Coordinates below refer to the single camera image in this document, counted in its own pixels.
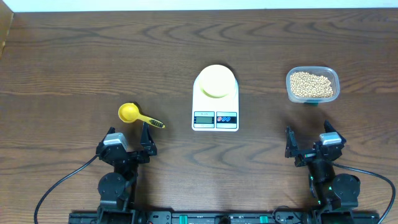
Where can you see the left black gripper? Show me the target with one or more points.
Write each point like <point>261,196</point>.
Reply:
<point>143,158</point>

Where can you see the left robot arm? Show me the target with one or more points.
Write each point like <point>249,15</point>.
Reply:
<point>117,188</point>

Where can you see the white digital kitchen scale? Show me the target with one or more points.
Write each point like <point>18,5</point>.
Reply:
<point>215,114</point>

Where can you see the yellow plastic bowl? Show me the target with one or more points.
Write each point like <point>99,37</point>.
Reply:
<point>216,81</point>

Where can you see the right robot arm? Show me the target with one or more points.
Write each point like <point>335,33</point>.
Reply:
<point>338,194</point>

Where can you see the pile of soybeans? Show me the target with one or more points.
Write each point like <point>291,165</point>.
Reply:
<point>307,85</point>

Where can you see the clear plastic container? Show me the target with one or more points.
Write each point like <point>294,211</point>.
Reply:
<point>319,71</point>

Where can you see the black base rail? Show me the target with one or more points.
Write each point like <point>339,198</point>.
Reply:
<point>165,217</point>

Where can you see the yellow measuring scoop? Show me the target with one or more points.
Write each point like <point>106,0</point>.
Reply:
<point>129,113</point>

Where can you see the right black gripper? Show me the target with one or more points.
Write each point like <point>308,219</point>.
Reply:
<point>291,148</point>

